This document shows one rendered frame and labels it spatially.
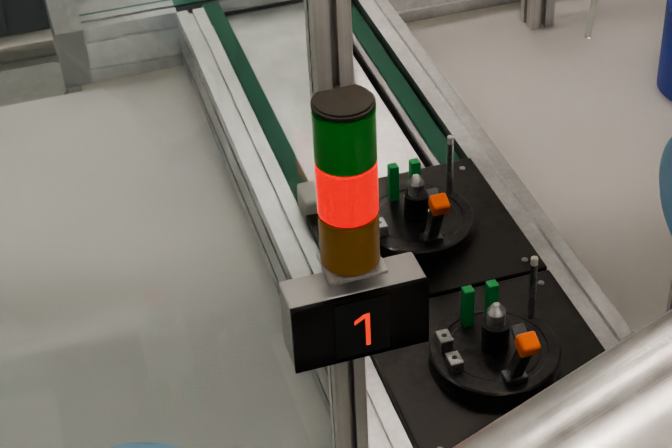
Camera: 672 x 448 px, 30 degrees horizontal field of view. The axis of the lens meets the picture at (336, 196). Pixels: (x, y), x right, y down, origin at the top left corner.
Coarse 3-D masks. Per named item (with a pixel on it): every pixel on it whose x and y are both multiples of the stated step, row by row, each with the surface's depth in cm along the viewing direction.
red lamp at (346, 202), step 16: (320, 176) 98; (336, 176) 97; (352, 176) 97; (368, 176) 97; (320, 192) 99; (336, 192) 97; (352, 192) 97; (368, 192) 98; (320, 208) 100; (336, 208) 98; (352, 208) 98; (368, 208) 99; (336, 224) 99; (352, 224) 99
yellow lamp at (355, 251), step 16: (320, 224) 101; (368, 224) 100; (320, 240) 102; (336, 240) 100; (352, 240) 100; (368, 240) 101; (320, 256) 104; (336, 256) 101; (352, 256) 101; (368, 256) 102; (336, 272) 102; (352, 272) 102
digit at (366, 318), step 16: (352, 304) 104; (368, 304) 104; (384, 304) 105; (336, 320) 104; (352, 320) 105; (368, 320) 105; (384, 320) 106; (336, 336) 105; (352, 336) 106; (368, 336) 106; (384, 336) 107; (336, 352) 106; (352, 352) 107
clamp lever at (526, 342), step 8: (512, 328) 125; (520, 328) 125; (520, 336) 123; (528, 336) 123; (536, 336) 123; (520, 344) 123; (528, 344) 123; (536, 344) 123; (520, 352) 123; (528, 352) 123; (536, 352) 123; (512, 360) 127; (520, 360) 125; (528, 360) 126; (512, 368) 127; (520, 368) 127; (512, 376) 128
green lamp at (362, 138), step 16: (320, 128) 95; (336, 128) 94; (352, 128) 94; (368, 128) 95; (320, 144) 96; (336, 144) 95; (352, 144) 95; (368, 144) 96; (320, 160) 97; (336, 160) 96; (352, 160) 96; (368, 160) 96
